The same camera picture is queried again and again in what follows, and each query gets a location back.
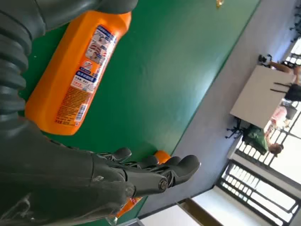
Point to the yellow bottle with clear cap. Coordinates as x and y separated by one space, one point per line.
162 156

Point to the small golden object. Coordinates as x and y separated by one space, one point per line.
219 2

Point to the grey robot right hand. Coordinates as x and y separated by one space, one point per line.
47 181

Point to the person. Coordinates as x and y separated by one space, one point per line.
280 116
256 138
280 66

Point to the white background table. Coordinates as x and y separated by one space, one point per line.
256 96

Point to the green table mat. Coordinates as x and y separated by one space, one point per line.
152 78

